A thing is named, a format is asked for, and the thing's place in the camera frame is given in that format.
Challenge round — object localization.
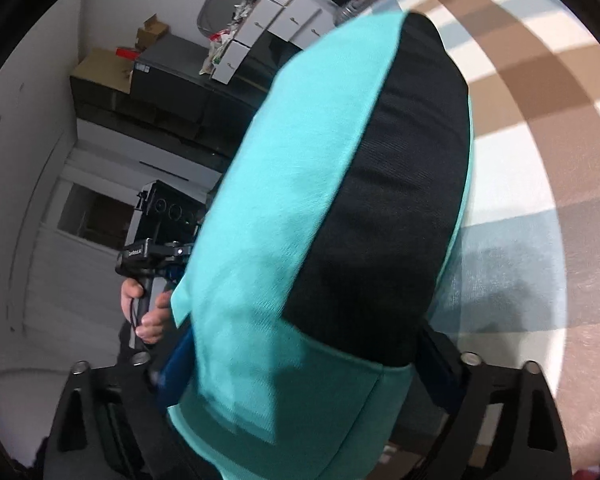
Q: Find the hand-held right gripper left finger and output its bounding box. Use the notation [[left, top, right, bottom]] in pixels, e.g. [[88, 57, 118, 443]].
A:
[[45, 327, 201, 480]]

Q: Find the dark wardrobe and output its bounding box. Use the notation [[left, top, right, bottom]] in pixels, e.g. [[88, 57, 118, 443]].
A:
[[70, 75, 251, 171]]

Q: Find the silver suitcase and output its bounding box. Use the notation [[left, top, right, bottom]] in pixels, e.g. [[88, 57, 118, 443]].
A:
[[337, 0, 411, 26]]

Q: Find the person's left hand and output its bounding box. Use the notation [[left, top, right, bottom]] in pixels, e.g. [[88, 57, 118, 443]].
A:
[[121, 280, 173, 345]]

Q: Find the large cardboard box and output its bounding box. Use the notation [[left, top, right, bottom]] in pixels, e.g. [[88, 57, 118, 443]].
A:
[[70, 48, 136, 95]]

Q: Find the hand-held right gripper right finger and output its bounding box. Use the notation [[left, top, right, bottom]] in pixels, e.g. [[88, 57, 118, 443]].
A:
[[417, 322, 573, 480]]

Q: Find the pile of desk clutter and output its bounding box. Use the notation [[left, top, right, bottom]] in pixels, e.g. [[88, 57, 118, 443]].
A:
[[197, 0, 253, 78]]

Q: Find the teal zip jacket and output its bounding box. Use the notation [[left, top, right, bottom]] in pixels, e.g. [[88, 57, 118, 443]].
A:
[[166, 10, 476, 480]]

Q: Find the small open cardboard box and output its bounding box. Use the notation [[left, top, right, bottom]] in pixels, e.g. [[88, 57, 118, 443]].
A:
[[136, 14, 170, 48]]

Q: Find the white drawer desk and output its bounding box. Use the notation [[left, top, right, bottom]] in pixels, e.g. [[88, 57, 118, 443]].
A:
[[210, 0, 351, 86]]

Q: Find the grey folding chair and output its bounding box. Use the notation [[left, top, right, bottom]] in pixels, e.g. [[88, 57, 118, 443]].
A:
[[196, 0, 241, 36]]

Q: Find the black tall cabinet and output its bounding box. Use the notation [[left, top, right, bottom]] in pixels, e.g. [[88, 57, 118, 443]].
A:
[[130, 35, 276, 103]]

